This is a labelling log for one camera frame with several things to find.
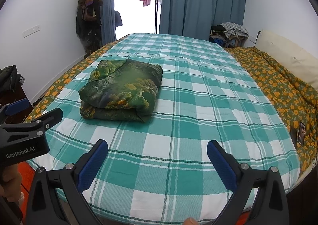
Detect green landscape print padded jacket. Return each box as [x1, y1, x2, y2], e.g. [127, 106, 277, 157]
[79, 59, 163, 123]

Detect clothes hanging on coat rack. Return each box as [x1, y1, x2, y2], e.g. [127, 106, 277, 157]
[76, 0, 102, 58]

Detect pile of clothes on chair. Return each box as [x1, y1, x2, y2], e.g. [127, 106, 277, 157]
[209, 22, 249, 48]

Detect person left hand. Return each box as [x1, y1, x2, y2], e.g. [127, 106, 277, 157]
[1, 164, 22, 202]

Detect person right hand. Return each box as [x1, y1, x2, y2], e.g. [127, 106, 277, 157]
[183, 217, 199, 225]

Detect orange red trousers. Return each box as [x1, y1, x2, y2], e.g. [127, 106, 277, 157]
[18, 161, 35, 221]

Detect small dark packet on quilt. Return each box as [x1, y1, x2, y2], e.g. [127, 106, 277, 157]
[297, 122, 306, 146]

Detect orange floral green quilt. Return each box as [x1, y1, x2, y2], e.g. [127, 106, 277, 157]
[225, 47, 317, 173]

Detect teal white plaid bed sheet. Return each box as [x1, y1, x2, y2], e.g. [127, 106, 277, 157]
[26, 32, 301, 224]

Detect dark garment behind curtain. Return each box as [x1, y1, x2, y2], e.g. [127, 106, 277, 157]
[115, 10, 123, 29]

